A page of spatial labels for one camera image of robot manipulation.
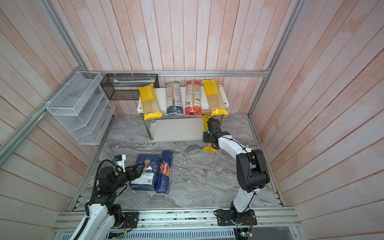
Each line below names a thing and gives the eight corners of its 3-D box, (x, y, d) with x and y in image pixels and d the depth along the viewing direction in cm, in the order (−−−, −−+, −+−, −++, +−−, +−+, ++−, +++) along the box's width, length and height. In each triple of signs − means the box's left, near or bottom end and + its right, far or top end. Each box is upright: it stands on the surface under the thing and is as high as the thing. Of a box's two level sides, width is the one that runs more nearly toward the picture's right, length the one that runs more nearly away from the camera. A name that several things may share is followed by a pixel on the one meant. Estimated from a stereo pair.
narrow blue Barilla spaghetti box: (157, 193, 84) (155, 191, 81) (163, 153, 100) (162, 150, 97) (168, 193, 83) (167, 191, 80) (173, 153, 100) (172, 150, 97)
